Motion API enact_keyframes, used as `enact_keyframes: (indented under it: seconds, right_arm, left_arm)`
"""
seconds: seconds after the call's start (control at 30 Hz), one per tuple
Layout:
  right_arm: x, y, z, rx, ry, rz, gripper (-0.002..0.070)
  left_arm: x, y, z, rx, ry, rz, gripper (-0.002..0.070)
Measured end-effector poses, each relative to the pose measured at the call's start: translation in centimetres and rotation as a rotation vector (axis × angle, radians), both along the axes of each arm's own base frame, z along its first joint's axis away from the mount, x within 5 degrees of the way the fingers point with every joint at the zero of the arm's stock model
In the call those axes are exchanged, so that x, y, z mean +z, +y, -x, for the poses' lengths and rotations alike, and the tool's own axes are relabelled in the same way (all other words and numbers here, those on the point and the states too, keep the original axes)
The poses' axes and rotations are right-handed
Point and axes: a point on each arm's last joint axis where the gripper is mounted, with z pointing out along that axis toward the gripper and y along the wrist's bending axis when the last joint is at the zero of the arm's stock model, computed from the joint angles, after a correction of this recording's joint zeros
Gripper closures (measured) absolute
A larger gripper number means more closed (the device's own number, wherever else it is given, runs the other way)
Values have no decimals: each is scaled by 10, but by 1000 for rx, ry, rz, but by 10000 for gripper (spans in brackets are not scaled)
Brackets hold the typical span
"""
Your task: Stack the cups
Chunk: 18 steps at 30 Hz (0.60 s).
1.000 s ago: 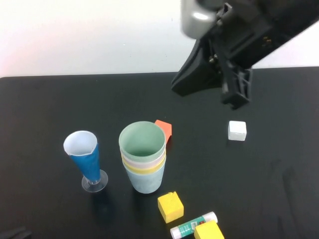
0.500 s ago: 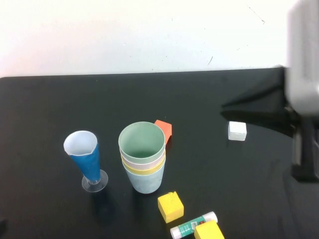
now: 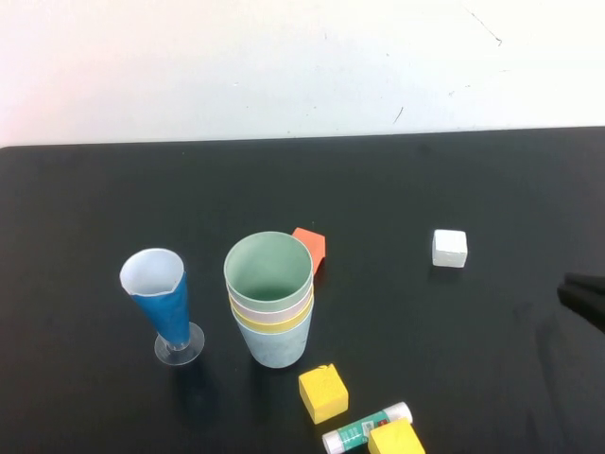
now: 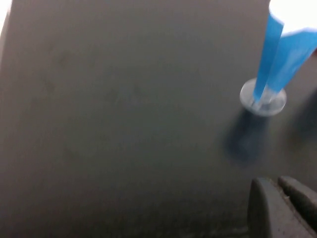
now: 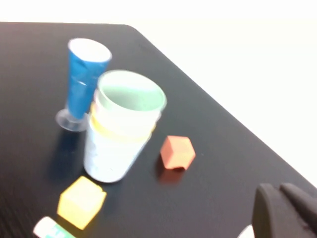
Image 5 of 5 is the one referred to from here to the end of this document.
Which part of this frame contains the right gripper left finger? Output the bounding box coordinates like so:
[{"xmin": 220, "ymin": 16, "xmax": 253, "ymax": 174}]
[{"xmin": 251, "ymin": 183, "xmax": 308, "ymax": 238}]

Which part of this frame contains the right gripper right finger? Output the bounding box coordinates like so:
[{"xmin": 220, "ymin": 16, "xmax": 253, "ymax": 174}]
[{"xmin": 279, "ymin": 182, "xmax": 317, "ymax": 238}]

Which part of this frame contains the orange foam cube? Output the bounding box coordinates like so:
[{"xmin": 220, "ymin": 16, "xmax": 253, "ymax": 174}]
[{"xmin": 159, "ymin": 135, "xmax": 197, "ymax": 172}]

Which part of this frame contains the light blue plastic cup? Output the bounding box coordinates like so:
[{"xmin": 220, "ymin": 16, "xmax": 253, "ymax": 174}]
[{"xmin": 83, "ymin": 121, "xmax": 152, "ymax": 184}]

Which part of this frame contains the yellow cube with chipped edge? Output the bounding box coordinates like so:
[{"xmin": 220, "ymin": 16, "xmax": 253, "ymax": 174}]
[{"xmin": 56, "ymin": 176, "xmax": 107, "ymax": 230}]

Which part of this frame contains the green-labelled white glue stick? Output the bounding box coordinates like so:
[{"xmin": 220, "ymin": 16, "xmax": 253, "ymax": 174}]
[{"xmin": 33, "ymin": 216, "xmax": 77, "ymax": 238}]

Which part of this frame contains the blue conical glass, clear foot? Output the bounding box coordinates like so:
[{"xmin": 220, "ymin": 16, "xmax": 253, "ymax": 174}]
[{"xmin": 55, "ymin": 38, "xmax": 112, "ymax": 132}]

